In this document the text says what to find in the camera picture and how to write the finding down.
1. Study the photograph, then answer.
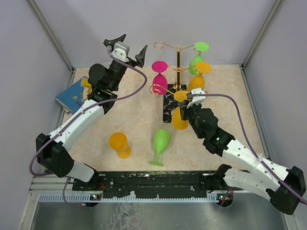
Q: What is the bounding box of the pink wine glass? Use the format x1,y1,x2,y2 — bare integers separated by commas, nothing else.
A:
152,60,168,95

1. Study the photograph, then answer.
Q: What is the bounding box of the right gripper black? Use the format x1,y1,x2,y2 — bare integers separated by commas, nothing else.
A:
179,99,204,139

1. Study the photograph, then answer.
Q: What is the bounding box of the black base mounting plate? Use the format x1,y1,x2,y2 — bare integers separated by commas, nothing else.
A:
72,171,229,199

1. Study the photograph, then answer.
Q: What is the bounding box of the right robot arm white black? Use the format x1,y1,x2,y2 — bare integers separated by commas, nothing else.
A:
179,100,307,215

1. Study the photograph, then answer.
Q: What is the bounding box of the green wine glass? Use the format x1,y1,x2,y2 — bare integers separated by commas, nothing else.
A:
188,42,210,76
148,129,171,167

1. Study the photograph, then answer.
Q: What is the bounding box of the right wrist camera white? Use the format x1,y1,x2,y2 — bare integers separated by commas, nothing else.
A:
187,88,207,108

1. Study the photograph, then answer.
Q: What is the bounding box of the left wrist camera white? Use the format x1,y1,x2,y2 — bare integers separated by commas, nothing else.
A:
111,41,130,62

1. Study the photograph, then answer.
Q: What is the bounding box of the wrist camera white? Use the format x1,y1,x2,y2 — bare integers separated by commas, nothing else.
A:
111,41,130,62
187,88,207,108

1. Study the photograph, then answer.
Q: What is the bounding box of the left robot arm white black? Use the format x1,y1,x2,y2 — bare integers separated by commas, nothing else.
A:
29,34,148,190

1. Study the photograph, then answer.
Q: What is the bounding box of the orange wine glass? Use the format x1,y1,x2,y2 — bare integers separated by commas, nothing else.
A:
171,90,189,130
187,61,212,92
108,132,131,159

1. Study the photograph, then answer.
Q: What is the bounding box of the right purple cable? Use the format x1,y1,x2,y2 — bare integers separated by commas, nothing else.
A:
191,93,307,206

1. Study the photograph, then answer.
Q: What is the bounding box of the gold wine glass rack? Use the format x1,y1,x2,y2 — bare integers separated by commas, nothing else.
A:
150,45,194,123

